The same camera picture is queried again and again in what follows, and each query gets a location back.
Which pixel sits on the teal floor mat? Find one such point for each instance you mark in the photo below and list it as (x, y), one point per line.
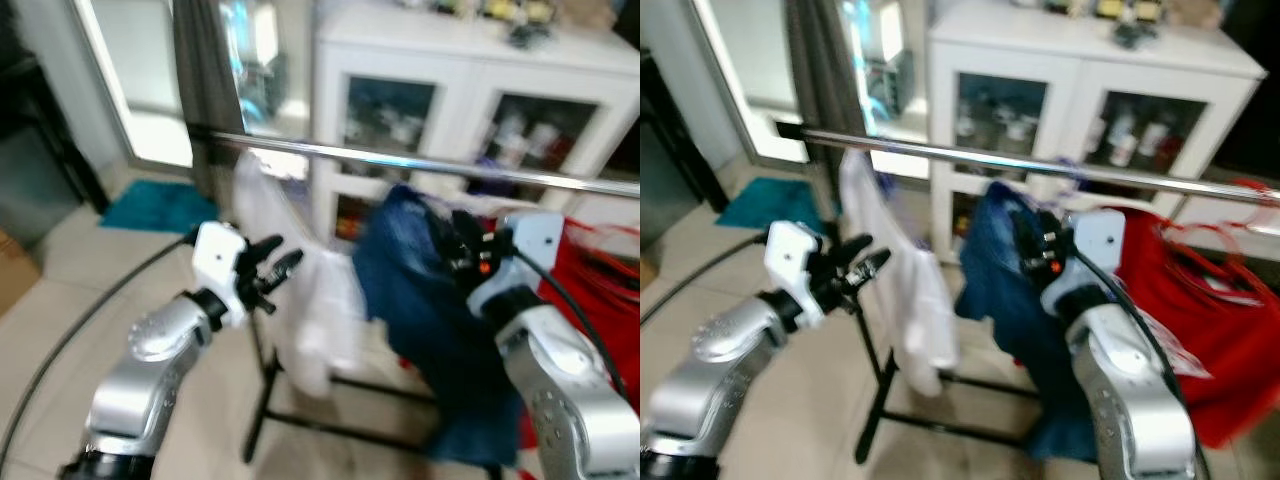
(155, 205)
(765, 205)

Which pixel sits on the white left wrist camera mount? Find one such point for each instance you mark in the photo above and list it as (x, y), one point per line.
(790, 270)
(215, 270)

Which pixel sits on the black shelf unit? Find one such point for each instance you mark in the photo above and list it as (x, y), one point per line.
(30, 120)
(665, 170)

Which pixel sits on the blue denim jeans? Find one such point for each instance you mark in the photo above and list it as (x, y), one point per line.
(1010, 340)
(420, 330)

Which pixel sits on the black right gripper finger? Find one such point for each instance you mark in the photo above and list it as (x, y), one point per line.
(1027, 230)
(1040, 224)
(478, 224)
(464, 230)

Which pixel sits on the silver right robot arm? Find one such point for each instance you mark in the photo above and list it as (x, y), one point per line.
(560, 380)
(1120, 380)

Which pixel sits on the brown cardboard box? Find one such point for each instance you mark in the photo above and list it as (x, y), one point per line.
(15, 270)
(646, 275)

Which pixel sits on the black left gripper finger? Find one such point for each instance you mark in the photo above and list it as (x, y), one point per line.
(285, 266)
(869, 267)
(270, 246)
(850, 249)

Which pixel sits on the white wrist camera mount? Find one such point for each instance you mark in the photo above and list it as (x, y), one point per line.
(215, 270)
(535, 245)
(790, 270)
(1100, 245)

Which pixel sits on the red garment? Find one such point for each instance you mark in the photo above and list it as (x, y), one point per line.
(1210, 330)
(600, 300)

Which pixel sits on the white glass-door cabinet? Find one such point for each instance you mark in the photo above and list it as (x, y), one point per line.
(460, 75)
(1075, 75)

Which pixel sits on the grey curtain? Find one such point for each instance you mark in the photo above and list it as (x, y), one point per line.
(815, 70)
(205, 70)

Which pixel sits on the white t-shirt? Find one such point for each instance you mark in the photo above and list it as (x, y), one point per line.
(310, 300)
(915, 300)

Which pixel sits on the chrome and black clothes rack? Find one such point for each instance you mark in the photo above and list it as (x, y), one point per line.
(950, 153)
(400, 160)

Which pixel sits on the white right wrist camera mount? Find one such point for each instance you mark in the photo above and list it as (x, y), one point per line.
(1100, 245)
(535, 245)

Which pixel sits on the white framed glass door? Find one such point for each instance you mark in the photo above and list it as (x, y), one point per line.
(750, 60)
(150, 60)

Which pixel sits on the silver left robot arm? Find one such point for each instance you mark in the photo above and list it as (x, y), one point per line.
(720, 345)
(150, 335)

